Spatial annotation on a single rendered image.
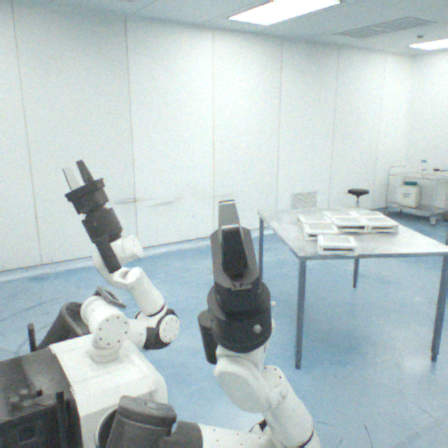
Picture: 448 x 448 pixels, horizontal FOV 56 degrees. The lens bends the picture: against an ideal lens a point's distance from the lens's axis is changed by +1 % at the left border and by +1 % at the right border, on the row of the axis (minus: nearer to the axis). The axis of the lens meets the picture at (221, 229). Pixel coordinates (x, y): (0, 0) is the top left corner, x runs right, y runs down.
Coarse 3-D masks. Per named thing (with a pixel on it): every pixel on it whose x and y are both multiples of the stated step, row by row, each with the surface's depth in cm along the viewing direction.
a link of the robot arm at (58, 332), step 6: (60, 318) 98; (54, 324) 99; (60, 324) 98; (48, 330) 102; (54, 330) 99; (60, 330) 98; (66, 330) 97; (48, 336) 100; (54, 336) 98; (60, 336) 98; (66, 336) 98; (42, 342) 101; (48, 342) 99; (54, 342) 98; (60, 342) 98; (42, 348) 100
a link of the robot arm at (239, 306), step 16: (224, 272) 50; (256, 272) 50; (224, 288) 49; (240, 288) 48; (256, 288) 50; (208, 304) 57; (224, 304) 53; (240, 304) 53; (256, 304) 53; (272, 304) 59; (224, 320) 55; (240, 320) 54; (256, 320) 55; (224, 336) 57; (240, 336) 56; (256, 336) 57
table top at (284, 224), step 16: (352, 208) 428; (272, 224) 361; (288, 224) 361; (288, 240) 311; (304, 240) 312; (368, 240) 312; (384, 240) 312; (400, 240) 312; (416, 240) 312; (432, 240) 312; (304, 256) 276; (320, 256) 277; (336, 256) 278; (352, 256) 280; (368, 256) 281; (384, 256) 282; (400, 256) 283; (416, 256) 284
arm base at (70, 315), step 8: (64, 304) 101; (72, 304) 102; (80, 304) 104; (64, 312) 98; (72, 312) 99; (64, 320) 97; (72, 320) 97; (80, 320) 98; (72, 328) 96; (80, 328) 96; (88, 328) 98; (72, 336) 95; (80, 336) 95
